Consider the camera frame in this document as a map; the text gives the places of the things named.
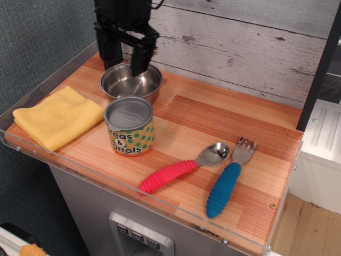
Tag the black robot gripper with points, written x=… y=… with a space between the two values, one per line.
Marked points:
x=127 y=22

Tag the peas and carrots toy can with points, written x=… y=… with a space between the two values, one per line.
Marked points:
x=130 y=126

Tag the stainless steel pot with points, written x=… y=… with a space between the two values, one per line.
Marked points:
x=118 y=82

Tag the yellow folded cloth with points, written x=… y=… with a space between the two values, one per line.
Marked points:
x=59 y=118

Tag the grey toy fridge cabinet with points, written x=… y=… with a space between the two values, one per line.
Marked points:
x=90 y=206

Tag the silver dispenser button panel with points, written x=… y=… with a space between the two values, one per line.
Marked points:
x=138 y=236

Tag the orange object at corner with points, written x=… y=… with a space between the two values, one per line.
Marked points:
x=31 y=250

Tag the white toy sink unit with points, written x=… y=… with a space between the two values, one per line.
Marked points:
x=316 y=174

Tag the black left vertical post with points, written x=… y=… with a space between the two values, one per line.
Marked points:
x=113 y=62

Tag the black vertical post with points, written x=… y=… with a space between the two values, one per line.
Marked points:
x=321 y=72
x=113 y=62

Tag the spoon with pink handle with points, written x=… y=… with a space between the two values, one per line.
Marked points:
x=213 y=155

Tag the clear acrylic guard rail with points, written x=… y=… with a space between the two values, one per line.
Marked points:
x=212 y=91

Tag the fork with blue handle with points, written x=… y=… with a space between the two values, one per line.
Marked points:
x=222 y=190

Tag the black right vertical post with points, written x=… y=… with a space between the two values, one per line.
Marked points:
x=321 y=72

